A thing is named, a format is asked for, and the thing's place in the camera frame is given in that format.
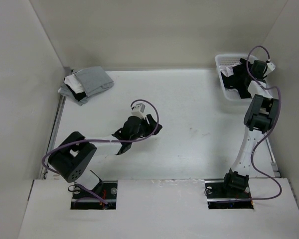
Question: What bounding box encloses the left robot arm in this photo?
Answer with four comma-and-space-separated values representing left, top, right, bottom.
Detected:
48, 114, 162, 199

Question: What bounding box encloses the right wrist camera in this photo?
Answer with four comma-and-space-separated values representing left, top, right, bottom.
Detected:
264, 60, 276, 76

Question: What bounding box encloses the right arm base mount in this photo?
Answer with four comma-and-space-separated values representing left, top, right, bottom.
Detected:
204, 180, 254, 210

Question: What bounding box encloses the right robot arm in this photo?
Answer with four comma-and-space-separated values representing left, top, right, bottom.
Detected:
221, 60, 282, 197

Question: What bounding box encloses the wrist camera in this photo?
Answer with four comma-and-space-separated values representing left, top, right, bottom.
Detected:
264, 60, 276, 76
131, 103, 146, 119

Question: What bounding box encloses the folded black tank top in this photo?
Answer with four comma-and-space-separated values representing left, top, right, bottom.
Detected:
72, 92, 87, 102

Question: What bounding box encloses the folded white tank top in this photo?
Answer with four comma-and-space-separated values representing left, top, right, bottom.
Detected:
64, 74, 85, 94

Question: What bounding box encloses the white plastic basket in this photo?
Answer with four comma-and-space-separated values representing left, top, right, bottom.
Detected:
215, 53, 258, 105

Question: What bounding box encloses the black tank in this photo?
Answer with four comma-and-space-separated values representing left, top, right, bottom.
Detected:
221, 58, 251, 99
72, 92, 87, 102

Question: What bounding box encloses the white tank top in basket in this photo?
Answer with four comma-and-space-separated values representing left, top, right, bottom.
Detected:
219, 65, 234, 77

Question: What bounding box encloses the bottom grey folded tank top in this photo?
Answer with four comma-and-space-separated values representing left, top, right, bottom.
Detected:
58, 84, 88, 106

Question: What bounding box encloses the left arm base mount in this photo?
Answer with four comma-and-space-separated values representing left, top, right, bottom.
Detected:
68, 181, 118, 210

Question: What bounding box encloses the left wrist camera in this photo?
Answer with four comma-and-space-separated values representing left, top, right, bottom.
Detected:
131, 103, 146, 119

